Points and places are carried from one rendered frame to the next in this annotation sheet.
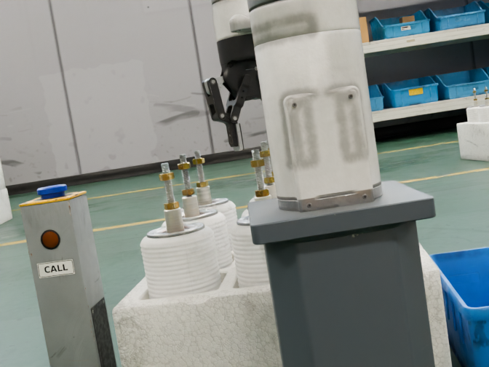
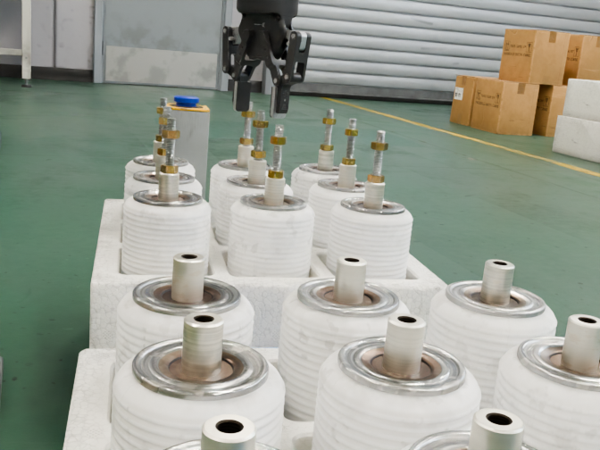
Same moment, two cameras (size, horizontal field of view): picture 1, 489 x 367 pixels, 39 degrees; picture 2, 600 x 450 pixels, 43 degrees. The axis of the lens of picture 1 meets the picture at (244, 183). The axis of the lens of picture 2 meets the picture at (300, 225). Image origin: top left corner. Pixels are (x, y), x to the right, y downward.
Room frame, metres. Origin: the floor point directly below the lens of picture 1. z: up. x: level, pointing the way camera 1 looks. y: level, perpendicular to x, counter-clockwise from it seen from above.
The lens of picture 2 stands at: (0.70, -0.95, 0.43)
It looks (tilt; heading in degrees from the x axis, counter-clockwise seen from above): 14 degrees down; 70
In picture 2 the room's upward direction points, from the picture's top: 5 degrees clockwise
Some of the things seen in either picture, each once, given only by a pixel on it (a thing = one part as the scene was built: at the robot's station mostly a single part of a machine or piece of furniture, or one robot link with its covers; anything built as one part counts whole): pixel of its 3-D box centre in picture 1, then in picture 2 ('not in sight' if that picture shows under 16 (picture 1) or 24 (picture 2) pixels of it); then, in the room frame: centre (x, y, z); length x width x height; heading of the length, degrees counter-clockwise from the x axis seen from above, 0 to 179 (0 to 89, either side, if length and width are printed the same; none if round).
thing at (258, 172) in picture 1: (260, 179); (165, 137); (0.86, -0.02, 0.30); 0.01 x 0.01 x 0.08
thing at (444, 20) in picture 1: (452, 17); not in sight; (5.60, -1.87, 0.90); 0.50 x 0.38 x 0.21; 178
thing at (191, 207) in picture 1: (191, 207); (245, 157); (0.99, 0.08, 0.26); 0.02 x 0.02 x 0.03
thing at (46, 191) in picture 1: (52, 193); (186, 103); (0.94, 0.26, 0.32); 0.04 x 0.04 x 0.02
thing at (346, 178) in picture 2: not in sight; (346, 176); (1.09, -0.05, 0.26); 0.02 x 0.02 x 0.03
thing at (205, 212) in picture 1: (192, 216); (245, 166); (0.99, 0.08, 0.25); 0.08 x 0.08 x 0.01
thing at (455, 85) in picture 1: (459, 84); not in sight; (5.61, -1.86, 0.36); 0.50 x 0.38 x 0.21; 1
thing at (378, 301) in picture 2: not in sight; (347, 297); (0.92, -0.47, 0.25); 0.08 x 0.08 x 0.01
